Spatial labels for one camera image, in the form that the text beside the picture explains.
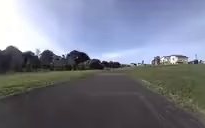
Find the dark grey asphalt path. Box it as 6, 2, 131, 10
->
0, 72, 205, 128

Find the white house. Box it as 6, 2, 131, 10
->
151, 54, 190, 66

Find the row of dark trees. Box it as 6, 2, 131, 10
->
0, 44, 123, 74

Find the grass slope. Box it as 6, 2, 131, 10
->
121, 62, 205, 123

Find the grass field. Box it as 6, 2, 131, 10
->
0, 69, 103, 98

